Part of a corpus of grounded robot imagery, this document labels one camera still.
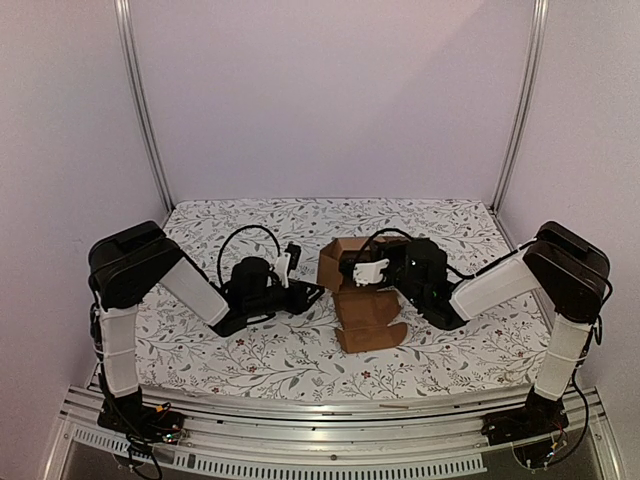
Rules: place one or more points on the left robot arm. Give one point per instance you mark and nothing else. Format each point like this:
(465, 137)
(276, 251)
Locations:
(126, 266)

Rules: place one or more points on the brown cardboard box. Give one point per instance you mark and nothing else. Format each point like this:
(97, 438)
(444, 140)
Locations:
(367, 316)

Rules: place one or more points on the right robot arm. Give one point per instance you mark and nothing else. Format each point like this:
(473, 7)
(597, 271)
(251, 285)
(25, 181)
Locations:
(567, 272)

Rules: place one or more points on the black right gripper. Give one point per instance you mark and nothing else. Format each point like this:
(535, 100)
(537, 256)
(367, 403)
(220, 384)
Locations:
(382, 255)

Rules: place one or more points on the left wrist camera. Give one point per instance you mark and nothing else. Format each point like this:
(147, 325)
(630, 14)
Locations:
(286, 262)

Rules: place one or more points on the aluminium frame post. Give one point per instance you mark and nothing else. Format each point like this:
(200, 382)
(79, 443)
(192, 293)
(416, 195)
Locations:
(524, 100)
(143, 115)

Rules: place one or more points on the aluminium frame post left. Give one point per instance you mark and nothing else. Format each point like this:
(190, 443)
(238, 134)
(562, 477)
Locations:
(143, 115)

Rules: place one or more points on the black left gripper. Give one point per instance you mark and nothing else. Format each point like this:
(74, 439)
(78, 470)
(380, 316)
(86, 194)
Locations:
(298, 303)

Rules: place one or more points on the floral patterned table cloth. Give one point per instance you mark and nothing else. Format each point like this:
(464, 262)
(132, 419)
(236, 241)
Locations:
(298, 357)

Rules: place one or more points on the aluminium front rail base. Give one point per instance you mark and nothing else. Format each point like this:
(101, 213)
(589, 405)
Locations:
(432, 438)

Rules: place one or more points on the aluminium frame post right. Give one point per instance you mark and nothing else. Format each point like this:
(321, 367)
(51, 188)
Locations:
(524, 100)

